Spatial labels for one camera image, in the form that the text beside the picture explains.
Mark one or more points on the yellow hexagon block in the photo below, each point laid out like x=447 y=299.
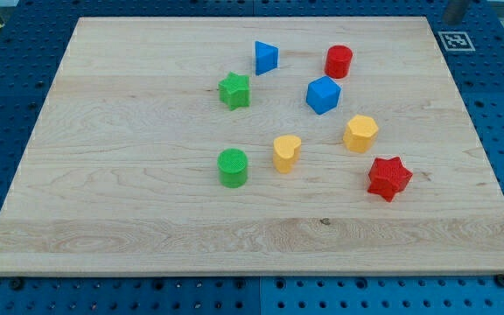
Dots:
x=360 y=134

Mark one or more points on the blue cube block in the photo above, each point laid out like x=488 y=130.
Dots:
x=323 y=95

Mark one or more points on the blue triangular prism block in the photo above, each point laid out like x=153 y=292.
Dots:
x=266 y=57

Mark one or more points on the large wooden board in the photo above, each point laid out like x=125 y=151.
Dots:
x=119 y=177

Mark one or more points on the red star block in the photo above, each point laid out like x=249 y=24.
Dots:
x=388 y=177

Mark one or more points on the green star block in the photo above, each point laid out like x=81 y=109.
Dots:
x=234 y=91

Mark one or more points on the white fiducial marker tag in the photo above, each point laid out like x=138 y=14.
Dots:
x=456 y=41

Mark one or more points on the yellow heart block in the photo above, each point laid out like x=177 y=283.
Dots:
x=286 y=152

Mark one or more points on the red cylinder block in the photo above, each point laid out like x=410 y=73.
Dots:
x=338 y=61

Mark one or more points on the green cylinder block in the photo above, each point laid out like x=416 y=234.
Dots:
x=232 y=165

